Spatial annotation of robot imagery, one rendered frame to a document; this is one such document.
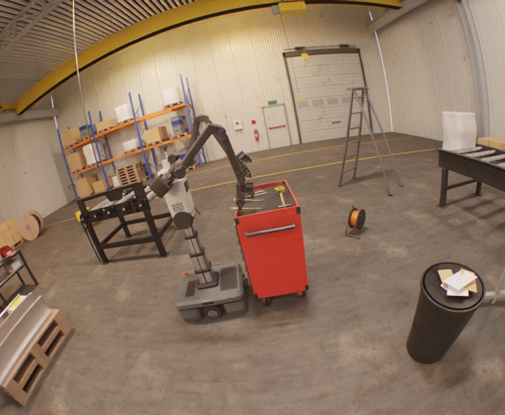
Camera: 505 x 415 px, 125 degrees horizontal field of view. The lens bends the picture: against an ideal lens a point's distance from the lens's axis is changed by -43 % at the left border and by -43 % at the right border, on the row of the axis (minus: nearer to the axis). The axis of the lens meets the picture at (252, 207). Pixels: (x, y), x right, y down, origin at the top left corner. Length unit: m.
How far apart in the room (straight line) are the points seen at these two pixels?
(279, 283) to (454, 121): 6.63
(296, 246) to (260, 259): 0.29
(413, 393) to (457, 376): 0.36
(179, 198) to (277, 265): 0.91
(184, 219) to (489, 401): 2.61
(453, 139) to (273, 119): 8.16
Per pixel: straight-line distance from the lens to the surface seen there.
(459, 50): 10.03
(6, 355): 2.92
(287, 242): 1.73
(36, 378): 2.98
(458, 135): 7.44
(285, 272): 1.89
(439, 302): 1.38
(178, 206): 1.79
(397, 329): 2.00
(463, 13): 9.77
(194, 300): 2.10
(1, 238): 10.38
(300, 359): 1.81
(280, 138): 11.84
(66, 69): 11.82
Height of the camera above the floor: 1.56
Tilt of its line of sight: 21 degrees down
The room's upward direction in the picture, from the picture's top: 12 degrees counter-clockwise
